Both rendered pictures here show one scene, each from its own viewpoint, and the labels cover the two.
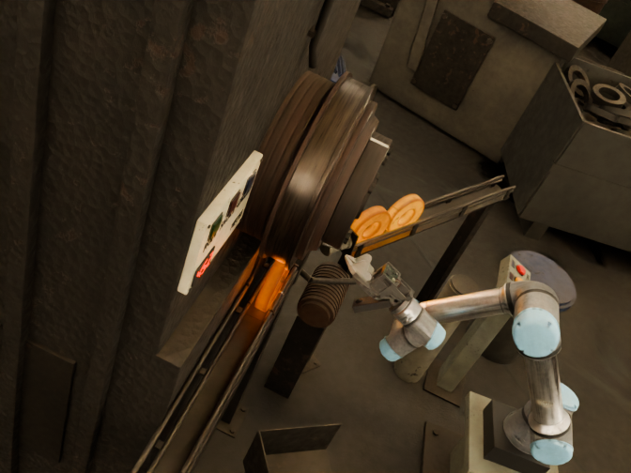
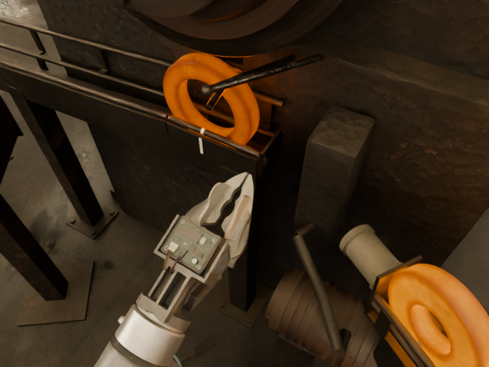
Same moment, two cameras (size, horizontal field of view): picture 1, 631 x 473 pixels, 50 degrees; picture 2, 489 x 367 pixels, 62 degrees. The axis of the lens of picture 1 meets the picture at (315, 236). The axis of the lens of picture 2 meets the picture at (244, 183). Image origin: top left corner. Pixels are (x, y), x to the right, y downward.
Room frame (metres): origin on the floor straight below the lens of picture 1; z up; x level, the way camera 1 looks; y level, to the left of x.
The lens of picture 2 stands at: (1.62, -0.42, 1.23)
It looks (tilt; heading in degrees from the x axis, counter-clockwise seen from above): 51 degrees down; 117
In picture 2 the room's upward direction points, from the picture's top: straight up
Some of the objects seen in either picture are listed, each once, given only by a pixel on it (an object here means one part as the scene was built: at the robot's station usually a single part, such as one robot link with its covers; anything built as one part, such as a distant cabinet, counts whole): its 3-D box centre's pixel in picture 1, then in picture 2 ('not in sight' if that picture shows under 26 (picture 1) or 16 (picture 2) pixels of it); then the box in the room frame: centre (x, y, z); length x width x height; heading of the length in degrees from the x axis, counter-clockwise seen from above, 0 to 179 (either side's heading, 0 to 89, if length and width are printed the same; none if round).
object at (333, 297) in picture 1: (305, 332); (315, 354); (1.64, -0.10, 0.27); 0.22 x 0.13 x 0.53; 177
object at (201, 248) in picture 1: (222, 221); not in sight; (0.98, 0.17, 1.15); 0.26 x 0.02 x 0.18; 177
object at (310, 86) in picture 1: (288, 158); not in sight; (1.32, 0.13, 1.11); 0.47 x 0.10 x 0.47; 177
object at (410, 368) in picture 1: (434, 330); not in sight; (1.93, -0.56, 0.26); 0.12 x 0.12 x 0.52
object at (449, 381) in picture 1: (480, 334); not in sight; (1.96, -0.72, 0.31); 0.24 x 0.16 x 0.62; 177
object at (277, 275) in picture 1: (276, 279); (209, 105); (1.32, 0.05, 0.75); 0.18 x 0.03 x 0.18; 176
